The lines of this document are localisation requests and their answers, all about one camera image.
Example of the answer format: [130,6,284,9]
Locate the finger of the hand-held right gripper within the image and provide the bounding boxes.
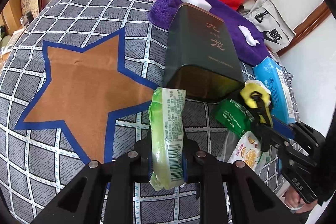
[251,92,296,139]
[251,123,289,155]

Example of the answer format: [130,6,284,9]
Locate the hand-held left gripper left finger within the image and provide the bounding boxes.
[31,140,153,224]

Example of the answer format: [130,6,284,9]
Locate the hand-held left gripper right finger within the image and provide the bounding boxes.
[182,135,286,224]

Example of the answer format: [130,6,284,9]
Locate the orange fruit print packet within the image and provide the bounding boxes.
[227,132,263,172]

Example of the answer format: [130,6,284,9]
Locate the green tissue pack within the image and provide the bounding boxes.
[148,87,187,191]

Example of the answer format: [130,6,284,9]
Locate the green snack packet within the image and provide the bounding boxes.
[212,98,256,136]

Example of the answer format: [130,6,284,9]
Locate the yellow and black sock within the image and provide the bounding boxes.
[239,80,275,126]

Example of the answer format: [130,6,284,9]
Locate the person's right hand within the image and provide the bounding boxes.
[285,182,315,214]

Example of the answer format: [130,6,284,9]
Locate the blue wet wipes pack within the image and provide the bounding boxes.
[252,56,298,125]

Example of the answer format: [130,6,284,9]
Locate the grey sports bag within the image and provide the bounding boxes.
[238,0,297,54]

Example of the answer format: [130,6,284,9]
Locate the dark green tin box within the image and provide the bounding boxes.
[163,3,246,103]

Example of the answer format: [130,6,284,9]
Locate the star print checked blanket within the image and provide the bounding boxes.
[0,0,297,224]

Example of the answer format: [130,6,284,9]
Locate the purple towel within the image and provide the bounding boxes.
[150,0,269,67]

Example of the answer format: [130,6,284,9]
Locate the brown framed poster board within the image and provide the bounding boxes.
[20,0,46,26]

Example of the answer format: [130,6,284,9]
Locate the brown cardboard box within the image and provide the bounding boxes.
[4,0,24,30]

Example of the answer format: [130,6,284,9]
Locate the wooden wall trim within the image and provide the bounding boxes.
[277,2,332,56]

